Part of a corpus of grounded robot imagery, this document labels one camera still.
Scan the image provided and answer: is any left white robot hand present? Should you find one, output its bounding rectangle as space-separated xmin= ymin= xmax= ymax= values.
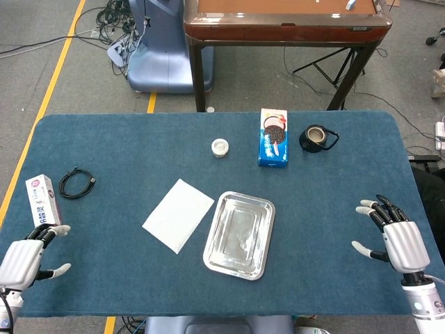
xmin=0 ymin=223 xmax=72 ymax=292

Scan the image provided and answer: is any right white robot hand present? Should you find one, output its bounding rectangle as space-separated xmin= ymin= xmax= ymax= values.
xmin=350 ymin=194 xmax=432 ymax=276

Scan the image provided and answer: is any white paper sheet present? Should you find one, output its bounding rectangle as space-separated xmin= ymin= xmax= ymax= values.
xmin=141 ymin=178 xmax=216 ymax=255

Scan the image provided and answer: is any silver metal tray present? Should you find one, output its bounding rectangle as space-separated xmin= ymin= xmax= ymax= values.
xmin=202 ymin=190 xmax=276 ymax=281

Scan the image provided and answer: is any white pink toothpaste box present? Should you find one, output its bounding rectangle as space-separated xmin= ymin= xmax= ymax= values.
xmin=24 ymin=173 xmax=63 ymax=228

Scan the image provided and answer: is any black flat floor bar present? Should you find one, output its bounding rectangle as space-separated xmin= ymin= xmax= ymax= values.
xmin=408 ymin=154 xmax=442 ymax=163

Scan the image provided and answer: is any black iron teapot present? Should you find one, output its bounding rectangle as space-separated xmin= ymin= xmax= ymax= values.
xmin=298 ymin=124 xmax=340 ymax=154

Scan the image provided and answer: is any blue felt table cover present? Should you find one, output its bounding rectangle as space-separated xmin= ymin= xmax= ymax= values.
xmin=0 ymin=111 xmax=435 ymax=318

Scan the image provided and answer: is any beige shoe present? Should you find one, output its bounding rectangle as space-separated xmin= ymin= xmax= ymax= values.
xmin=432 ymin=68 xmax=445 ymax=99

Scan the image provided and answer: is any blue cookie box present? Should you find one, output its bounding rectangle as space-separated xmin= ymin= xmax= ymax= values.
xmin=257 ymin=108 xmax=289 ymax=168

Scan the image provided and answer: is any blue grey robot torso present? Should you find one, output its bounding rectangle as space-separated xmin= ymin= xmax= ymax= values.
xmin=144 ymin=315 xmax=296 ymax=334

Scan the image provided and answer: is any small clear screw jar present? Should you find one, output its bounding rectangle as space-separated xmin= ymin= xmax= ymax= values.
xmin=211 ymin=138 xmax=230 ymax=159

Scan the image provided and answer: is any white floor power strip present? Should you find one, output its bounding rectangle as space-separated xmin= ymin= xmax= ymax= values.
xmin=106 ymin=36 xmax=135 ymax=67

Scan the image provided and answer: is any brown mahjong table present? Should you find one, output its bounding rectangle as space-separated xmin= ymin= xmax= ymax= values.
xmin=183 ymin=0 xmax=394 ymax=113

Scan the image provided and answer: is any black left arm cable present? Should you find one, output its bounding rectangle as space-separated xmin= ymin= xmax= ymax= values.
xmin=0 ymin=287 xmax=15 ymax=331

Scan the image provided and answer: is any black coiled usb cable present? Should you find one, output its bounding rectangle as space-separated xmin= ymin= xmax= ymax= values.
xmin=58 ymin=166 xmax=97 ymax=200

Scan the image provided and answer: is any white wall power strip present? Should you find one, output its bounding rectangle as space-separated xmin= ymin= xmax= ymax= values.
xmin=434 ymin=120 xmax=445 ymax=151

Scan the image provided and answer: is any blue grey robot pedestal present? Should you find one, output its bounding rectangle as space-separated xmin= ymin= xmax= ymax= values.
xmin=127 ymin=0 xmax=215 ymax=94

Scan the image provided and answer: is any black floor cable tangle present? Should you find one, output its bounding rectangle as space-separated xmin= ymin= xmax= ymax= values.
xmin=93 ymin=0 xmax=147 ymax=76

